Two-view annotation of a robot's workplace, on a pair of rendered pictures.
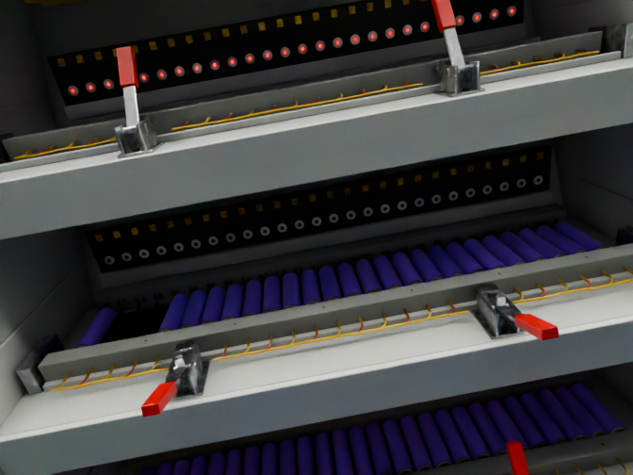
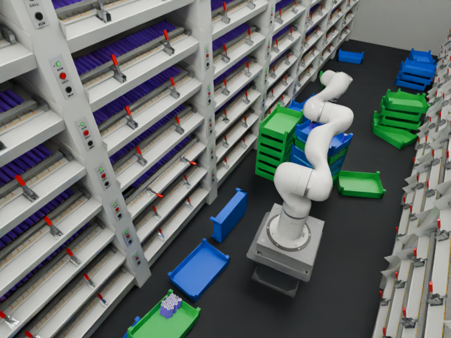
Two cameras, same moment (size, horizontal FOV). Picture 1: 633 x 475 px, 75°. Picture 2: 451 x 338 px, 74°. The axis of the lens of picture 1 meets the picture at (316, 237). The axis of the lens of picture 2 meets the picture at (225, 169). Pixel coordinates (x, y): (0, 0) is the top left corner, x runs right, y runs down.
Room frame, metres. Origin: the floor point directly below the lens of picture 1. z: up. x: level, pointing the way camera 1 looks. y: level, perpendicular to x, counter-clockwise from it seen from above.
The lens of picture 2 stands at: (-0.49, 0.75, 1.63)
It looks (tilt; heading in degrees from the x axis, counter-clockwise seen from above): 44 degrees down; 303
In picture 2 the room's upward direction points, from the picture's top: straight up
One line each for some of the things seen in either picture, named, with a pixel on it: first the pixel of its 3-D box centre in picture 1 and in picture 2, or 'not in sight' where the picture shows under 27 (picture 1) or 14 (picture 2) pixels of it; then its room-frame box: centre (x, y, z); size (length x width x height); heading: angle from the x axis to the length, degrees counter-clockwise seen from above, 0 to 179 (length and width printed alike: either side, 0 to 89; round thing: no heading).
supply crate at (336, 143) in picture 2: not in sight; (323, 134); (-0.18, -0.92, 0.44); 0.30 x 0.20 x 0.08; 162
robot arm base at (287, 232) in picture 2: not in sight; (292, 220); (-0.29, -0.13, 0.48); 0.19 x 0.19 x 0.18
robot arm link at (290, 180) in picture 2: not in sight; (293, 188); (-0.27, -0.13, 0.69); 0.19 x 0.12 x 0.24; 8
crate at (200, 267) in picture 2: not in sight; (199, 268); (0.09, 0.12, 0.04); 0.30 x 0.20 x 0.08; 83
